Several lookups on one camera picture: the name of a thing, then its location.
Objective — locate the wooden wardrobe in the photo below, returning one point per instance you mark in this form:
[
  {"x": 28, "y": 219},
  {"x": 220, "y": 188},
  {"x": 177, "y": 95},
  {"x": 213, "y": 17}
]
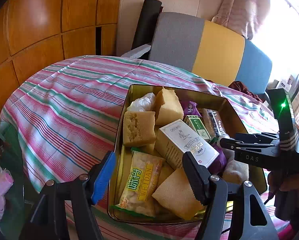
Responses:
[{"x": 39, "y": 17}]

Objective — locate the gold metal tin box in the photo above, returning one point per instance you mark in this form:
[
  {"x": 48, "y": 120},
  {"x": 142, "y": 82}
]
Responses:
[{"x": 209, "y": 98}]

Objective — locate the clear cracker packet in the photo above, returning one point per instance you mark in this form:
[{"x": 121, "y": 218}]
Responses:
[{"x": 213, "y": 122}]

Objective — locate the white plastic bag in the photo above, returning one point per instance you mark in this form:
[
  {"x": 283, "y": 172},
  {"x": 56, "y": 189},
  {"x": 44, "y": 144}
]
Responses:
[{"x": 142, "y": 102}]

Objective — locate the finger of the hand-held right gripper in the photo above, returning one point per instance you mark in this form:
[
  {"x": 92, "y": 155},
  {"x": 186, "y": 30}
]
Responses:
[
  {"x": 257, "y": 137},
  {"x": 252, "y": 153}
]

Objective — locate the purple snack packet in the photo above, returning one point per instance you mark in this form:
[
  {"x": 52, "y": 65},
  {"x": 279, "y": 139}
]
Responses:
[
  {"x": 219, "y": 161},
  {"x": 189, "y": 107}
]

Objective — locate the small green box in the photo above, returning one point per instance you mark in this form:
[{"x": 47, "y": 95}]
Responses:
[{"x": 197, "y": 126}]

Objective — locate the yellow snack packet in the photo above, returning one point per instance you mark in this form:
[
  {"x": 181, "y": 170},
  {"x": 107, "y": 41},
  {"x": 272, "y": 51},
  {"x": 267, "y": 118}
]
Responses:
[{"x": 142, "y": 180}]

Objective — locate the black rolled mat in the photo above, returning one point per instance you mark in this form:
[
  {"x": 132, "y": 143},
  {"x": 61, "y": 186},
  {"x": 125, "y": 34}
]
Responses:
[{"x": 147, "y": 22}]

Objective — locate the white cardboard box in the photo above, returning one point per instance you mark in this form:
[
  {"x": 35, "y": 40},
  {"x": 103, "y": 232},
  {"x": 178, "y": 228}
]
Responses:
[{"x": 287, "y": 82}]

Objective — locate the grey yellow blue chair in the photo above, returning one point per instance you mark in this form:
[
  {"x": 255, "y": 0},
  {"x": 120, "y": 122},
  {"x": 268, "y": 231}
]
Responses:
[{"x": 219, "y": 47}]

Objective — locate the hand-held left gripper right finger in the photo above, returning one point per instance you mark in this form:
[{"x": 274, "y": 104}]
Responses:
[{"x": 195, "y": 180}]

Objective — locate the pink patterned curtain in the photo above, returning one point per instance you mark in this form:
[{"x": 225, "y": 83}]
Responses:
[{"x": 239, "y": 5}]

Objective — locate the dark red cloth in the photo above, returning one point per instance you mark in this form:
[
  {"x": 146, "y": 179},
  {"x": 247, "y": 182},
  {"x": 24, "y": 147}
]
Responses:
[{"x": 242, "y": 87}]

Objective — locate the pink green striped cloth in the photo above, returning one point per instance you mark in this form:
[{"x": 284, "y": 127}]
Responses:
[{"x": 64, "y": 105}]

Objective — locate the cream cardboard box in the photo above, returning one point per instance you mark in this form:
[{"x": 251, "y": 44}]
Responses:
[{"x": 182, "y": 142}]

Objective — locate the person's right hand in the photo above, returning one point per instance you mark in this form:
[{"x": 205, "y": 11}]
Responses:
[{"x": 298, "y": 182}]

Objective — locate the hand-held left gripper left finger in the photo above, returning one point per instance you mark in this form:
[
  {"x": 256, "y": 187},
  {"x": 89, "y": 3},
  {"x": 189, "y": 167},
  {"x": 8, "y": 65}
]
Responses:
[{"x": 103, "y": 177}]

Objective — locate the pink hair rollers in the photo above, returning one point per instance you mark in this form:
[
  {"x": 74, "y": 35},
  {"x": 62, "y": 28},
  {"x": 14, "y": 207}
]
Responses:
[{"x": 4, "y": 182}]

